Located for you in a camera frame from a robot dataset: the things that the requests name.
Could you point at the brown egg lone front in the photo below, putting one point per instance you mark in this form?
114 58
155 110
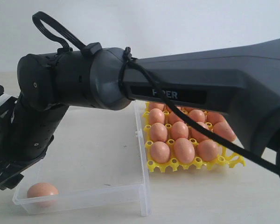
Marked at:
173 118

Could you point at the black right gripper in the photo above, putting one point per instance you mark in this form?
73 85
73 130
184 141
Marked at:
26 130

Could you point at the yellow plastic egg tray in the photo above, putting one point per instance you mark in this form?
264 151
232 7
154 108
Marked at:
222 159

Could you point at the clear plastic tray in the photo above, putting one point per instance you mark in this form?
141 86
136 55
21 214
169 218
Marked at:
97 158

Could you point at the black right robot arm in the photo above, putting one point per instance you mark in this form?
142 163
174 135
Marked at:
243 83

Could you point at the brown egg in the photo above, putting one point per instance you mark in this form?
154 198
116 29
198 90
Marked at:
156 116
184 150
197 115
160 152
208 150
42 189
224 130
215 117
179 130
197 135
158 132

